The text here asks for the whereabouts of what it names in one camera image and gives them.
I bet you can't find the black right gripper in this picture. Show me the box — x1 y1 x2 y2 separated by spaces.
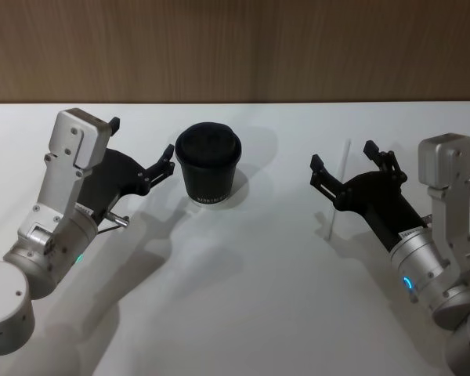
309 139 428 251

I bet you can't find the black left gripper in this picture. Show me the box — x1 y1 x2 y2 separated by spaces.
77 116 176 221

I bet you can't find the thin white straw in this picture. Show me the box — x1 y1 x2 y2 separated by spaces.
326 139 352 241

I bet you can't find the black plastic cup lid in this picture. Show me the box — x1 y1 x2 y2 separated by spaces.
174 121 244 168

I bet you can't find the black paper cup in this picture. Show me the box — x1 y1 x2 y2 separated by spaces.
176 150 240 207

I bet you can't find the thin dark cable, silver plug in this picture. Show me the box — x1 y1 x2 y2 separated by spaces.
96 213 131 237

